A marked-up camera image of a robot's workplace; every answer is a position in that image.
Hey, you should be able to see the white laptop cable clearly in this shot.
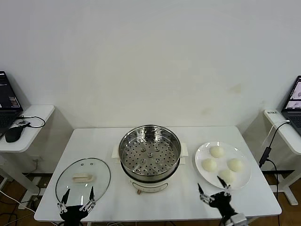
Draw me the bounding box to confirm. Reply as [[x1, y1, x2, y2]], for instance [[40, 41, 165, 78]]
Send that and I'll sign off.
[[262, 120, 290, 145]]

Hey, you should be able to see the grey laptop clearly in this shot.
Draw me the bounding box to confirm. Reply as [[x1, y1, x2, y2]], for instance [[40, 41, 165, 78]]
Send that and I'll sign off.
[[281, 75, 301, 132]]

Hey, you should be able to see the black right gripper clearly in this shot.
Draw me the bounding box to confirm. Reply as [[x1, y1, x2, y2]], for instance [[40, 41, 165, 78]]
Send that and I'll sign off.
[[197, 175, 238, 218]]

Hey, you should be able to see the white steamed baozi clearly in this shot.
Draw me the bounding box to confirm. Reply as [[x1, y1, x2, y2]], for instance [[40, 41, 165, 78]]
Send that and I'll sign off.
[[209, 145, 225, 159], [218, 169, 237, 184], [227, 158, 245, 172], [201, 158, 218, 172]]

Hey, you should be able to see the black laptop adapter cable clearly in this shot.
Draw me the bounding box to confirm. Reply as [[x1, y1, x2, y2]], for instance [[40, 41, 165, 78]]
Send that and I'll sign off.
[[268, 120, 291, 149]]

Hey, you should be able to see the white electric cooker pot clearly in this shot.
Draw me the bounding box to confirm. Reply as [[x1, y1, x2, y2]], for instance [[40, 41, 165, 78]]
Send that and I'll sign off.
[[111, 142, 190, 195]]

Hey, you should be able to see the black hub cable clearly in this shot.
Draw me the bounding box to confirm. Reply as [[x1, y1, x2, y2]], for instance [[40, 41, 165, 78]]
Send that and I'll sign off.
[[16, 114, 46, 129]]

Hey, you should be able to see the white round plate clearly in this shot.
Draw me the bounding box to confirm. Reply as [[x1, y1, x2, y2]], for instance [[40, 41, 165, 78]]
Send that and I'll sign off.
[[194, 140, 252, 190]]

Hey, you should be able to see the black cable adapter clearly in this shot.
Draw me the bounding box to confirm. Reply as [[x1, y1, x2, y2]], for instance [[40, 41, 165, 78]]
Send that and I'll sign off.
[[259, 147, 271, 168]]

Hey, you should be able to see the white floor cable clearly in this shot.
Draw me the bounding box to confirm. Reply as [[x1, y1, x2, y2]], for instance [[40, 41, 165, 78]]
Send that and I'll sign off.
[[0, 189, 36, 214]]

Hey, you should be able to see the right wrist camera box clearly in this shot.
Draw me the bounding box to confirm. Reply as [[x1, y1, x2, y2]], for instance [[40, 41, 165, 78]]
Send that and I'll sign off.
[[229, 213, 247, 226]]

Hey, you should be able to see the black adapter floor cable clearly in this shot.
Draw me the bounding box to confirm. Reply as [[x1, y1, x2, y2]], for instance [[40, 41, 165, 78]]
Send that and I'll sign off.
[[265, 157, 282, 212]]

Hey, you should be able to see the perforated steel steamer basket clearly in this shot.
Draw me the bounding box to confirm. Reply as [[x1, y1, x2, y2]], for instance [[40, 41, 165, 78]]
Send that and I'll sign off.
[[118, 124, 182, 178]]

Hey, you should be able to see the black computer mouse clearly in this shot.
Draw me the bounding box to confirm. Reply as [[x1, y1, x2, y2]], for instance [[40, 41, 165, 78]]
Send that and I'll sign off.
[[5, 126, 24, 143]]

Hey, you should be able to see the glass lid with cream handle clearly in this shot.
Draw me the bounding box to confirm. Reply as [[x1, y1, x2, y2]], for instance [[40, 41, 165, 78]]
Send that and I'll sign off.
[[55, 157, 111, 209]]

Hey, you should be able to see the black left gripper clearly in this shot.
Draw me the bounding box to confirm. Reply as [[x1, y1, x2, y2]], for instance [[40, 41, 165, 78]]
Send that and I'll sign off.
[[57, 186, 96, 226]]

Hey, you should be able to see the white side table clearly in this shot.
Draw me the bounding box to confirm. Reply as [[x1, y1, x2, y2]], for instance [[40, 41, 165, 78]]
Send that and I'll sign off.
[[0, 105, 56, 210], [263, 109, 301, 205]]

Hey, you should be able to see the black laptop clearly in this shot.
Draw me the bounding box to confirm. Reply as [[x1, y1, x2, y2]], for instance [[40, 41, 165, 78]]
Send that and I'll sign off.
[[0, 70, 24, 139]]

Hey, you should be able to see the black usb hub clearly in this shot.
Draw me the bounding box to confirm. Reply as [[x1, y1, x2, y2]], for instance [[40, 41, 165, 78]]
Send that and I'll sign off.
[[15, 119, 31, 128]]

